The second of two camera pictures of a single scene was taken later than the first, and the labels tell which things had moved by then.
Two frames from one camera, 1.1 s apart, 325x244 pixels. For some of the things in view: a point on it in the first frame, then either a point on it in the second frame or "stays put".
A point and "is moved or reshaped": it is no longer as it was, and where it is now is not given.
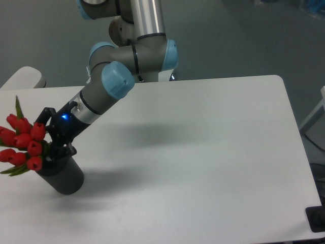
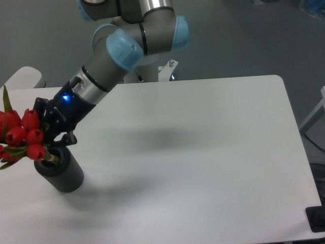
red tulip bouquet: x=26 y=139 is moved or reshaped
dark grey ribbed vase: x=64 y=175 stays put
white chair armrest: x=26 y=77 stays put
